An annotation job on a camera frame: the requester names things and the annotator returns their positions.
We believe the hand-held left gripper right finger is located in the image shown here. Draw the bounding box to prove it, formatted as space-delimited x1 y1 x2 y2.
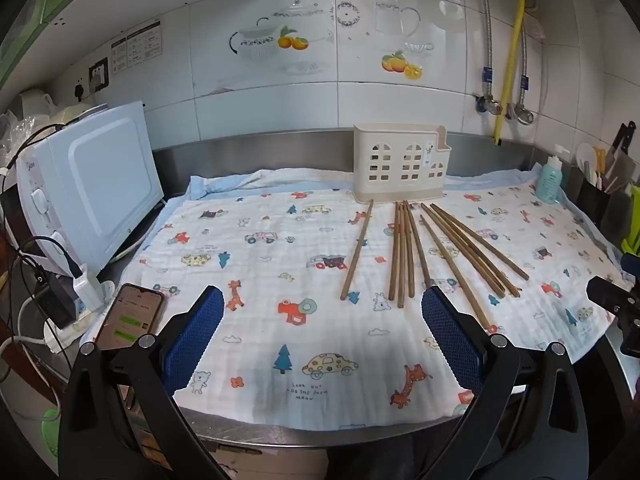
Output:
421 285 601 480

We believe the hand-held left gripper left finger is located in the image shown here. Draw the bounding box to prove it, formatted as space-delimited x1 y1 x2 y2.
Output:
57 285 226 480

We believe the row of wooden chopsticks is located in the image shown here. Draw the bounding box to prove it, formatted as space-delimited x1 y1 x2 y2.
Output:
340 200 531 333

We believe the cream plastic utensil holder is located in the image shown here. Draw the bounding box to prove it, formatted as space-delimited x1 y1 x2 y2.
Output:
352 123 448 204

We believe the green plastic rack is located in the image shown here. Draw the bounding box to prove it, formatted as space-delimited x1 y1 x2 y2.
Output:
620 185 640 257

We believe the smartphone with lit screen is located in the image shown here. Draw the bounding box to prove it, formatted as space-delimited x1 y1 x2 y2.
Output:
94 283 165 351

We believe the black knife holder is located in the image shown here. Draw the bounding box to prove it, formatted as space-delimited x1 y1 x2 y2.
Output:
574 166 615 228

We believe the teal soap bottle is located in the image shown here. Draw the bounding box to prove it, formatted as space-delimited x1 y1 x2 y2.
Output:
535 155 565 205

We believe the white spoon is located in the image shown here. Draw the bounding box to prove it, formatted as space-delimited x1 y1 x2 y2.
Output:
577 142 599 185

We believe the white plug adapter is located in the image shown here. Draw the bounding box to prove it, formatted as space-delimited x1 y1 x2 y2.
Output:
72 269 108 311

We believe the cartoon printed blanket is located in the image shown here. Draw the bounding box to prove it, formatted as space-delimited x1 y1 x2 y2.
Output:
82 167 623 433

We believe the white power strip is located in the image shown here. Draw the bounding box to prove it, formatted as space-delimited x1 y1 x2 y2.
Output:
44 280 118 356

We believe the black charger adapter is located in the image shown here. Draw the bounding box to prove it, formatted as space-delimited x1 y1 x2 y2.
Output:
37 270 77 329

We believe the green plastic strainer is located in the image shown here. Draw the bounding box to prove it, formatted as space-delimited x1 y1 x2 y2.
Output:
40 407 64 462

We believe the white microwave oven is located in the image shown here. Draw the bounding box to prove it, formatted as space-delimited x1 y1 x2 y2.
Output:
15 100 166 278

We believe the metal pipe valve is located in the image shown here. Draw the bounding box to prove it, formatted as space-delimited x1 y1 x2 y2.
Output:
509 102 536 126
474 92 504 116

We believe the cream appliance lid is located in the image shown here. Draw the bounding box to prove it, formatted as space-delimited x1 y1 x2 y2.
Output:
49 104 110 130

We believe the clear plastic bag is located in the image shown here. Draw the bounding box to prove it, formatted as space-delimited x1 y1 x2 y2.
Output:
0 109 33 163

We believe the white electric kettle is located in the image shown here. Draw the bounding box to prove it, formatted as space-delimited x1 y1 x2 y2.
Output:
10 89 57 127

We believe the black handled cleaver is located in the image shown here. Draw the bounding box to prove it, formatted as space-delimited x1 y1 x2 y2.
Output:
604 122 639 194

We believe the white cable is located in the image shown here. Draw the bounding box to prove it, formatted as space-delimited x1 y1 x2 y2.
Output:
0 334 53 423

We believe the short metal flexible hose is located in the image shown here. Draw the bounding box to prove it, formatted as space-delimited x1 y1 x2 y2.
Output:
517 25 532 111

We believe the yellow gas hose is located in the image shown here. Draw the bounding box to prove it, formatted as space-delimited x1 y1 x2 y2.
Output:
493 0 527 147

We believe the black wall socket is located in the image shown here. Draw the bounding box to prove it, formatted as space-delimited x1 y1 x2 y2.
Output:
88 57 110 94

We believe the long metal flexible hose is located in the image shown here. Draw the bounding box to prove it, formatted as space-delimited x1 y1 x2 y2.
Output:
476 0 497 102

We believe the wall notice sticker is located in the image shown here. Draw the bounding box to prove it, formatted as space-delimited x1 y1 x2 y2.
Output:
110 19 164 75

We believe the kitchen wall cabinet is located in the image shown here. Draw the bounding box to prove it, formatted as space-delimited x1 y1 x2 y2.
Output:
0 0 279 87

